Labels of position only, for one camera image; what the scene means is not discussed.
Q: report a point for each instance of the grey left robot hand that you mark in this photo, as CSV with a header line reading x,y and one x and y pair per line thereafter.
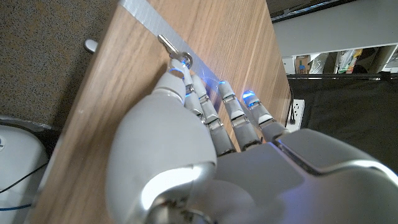
x,y
174,149

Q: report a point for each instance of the black backdrop curtain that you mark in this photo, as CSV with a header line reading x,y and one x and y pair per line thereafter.
x,y
348,112

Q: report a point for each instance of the white shelf cabinet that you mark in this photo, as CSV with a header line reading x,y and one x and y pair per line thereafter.
x,y
326,28

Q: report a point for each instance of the silver key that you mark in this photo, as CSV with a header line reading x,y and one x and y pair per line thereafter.
x,y
166,43

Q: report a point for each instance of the white power strip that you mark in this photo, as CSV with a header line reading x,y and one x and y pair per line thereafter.
x,y
298,107

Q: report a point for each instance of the grey metal table leg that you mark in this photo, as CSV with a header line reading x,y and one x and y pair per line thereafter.
x,y
90,45

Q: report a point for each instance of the clear plastic bags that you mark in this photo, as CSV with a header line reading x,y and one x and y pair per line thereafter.
x,y
349,60

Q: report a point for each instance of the grey tape outline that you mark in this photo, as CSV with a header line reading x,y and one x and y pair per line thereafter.
x,y
146,14

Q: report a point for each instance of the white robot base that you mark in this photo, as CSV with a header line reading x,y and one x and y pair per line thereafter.
x,y
18,161

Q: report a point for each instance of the brown cardboard box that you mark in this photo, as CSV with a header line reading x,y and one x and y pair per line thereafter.
x,y
302,64

